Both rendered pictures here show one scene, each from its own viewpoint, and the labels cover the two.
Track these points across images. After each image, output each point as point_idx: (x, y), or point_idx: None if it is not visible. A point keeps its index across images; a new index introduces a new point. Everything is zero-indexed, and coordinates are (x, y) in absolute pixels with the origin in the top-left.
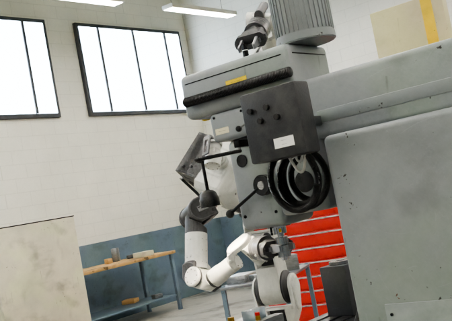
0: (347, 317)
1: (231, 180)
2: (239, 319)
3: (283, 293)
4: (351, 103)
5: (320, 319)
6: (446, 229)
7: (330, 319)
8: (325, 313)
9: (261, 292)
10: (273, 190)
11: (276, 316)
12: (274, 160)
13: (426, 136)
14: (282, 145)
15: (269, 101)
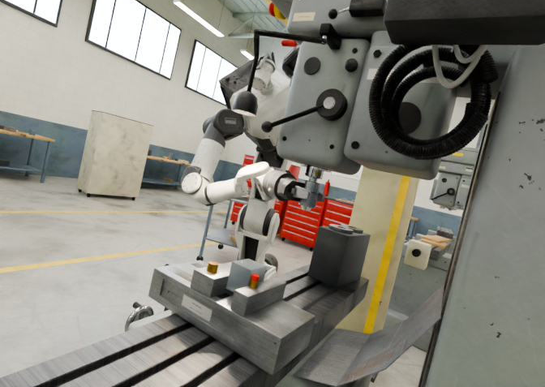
0: (329, 288)
1: (268, 108)
2: (225, 266)
3: (264, 227)
4: None
5: (299, 276)
6: None
7: (311, 281)
8: (302, 268)
9: (246, 218)
10: (376, 100)
11: (277, 287)
12: (433, 30)
13: None
14: None
15: None
